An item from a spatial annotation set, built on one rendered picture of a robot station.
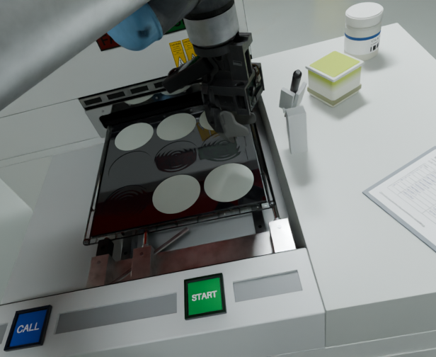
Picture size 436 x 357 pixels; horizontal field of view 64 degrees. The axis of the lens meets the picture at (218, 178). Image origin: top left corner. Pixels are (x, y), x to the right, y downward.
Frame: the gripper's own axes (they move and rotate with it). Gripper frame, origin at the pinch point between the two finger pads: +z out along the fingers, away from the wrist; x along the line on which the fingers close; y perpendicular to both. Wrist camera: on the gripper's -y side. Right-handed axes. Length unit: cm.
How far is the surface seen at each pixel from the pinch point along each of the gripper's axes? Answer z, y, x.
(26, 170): 18, -69, -8
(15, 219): 97, -165, 2
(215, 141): 7.3, -7.2, 5.0
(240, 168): 7.2, 1.6, -1.4
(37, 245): 15, -40, -28
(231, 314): 1.3, 13.7, -30.6
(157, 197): 7.2, -12.0, -12.8
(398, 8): 97, 11, 260
